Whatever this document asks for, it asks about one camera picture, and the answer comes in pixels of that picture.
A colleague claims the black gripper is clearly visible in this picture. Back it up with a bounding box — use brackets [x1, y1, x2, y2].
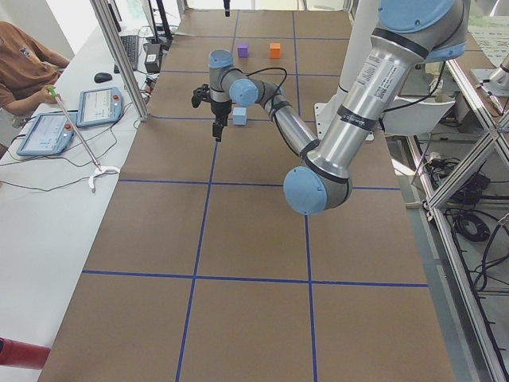
[211, 100, 231, 142]

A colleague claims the light blue foam block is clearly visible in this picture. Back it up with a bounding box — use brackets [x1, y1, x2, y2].
[232, 107, 247, 126]

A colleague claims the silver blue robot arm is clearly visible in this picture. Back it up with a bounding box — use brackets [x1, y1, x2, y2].
[207, 1, 470, 215]

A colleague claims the purple foam block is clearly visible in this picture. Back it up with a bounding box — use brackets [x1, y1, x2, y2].
[237, 41, 250, 58]

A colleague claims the orange foam block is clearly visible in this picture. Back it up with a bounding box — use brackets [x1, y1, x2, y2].
[269, 42, 282, 60]

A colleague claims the black power adapter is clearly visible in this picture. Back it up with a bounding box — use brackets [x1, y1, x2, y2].
[144, 44, 162, 73]

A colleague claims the black monitor stand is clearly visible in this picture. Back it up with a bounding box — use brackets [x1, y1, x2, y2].
[150, 0, 173, 51]

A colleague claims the black keyboard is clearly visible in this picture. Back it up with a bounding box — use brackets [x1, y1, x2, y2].
[120, 35, 138, 71]

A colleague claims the far blue teach pendant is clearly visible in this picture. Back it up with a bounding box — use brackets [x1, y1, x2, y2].
[76, 87, 123, 127]

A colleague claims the blue teach pendant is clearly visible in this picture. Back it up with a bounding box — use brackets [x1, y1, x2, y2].
[76, 87, 123, 127]
[17, 112, 74, 156]

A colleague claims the black computer mouse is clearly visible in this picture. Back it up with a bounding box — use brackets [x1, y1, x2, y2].
[94, 72, 112, 84]

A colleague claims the near blue teach pendant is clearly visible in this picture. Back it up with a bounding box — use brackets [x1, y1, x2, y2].
[17, 112, 74, 156]

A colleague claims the person in brown shirt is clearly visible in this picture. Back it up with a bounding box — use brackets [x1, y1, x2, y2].
[1, 21, 70, 116]

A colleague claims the red cylinder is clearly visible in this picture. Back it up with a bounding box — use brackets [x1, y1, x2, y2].
[0, 338, 51, 370]

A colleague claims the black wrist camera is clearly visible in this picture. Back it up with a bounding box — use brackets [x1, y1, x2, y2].
[191, 84, 211, 108]

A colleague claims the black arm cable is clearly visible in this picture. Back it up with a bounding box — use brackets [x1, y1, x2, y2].
[244, 67, 319, 156]

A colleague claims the aluminium frame post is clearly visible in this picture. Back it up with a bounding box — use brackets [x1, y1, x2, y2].
[90, 0, 148, 122]

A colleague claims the grabber stick green handle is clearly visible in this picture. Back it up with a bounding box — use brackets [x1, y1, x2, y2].
[46, 86, 120, 193]

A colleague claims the black cable bundle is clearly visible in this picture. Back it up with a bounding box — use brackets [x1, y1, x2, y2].
[417, 154, 509, 295]

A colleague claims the aluminium frame rail right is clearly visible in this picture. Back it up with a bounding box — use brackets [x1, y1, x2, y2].
[422, 60, 508, 381]

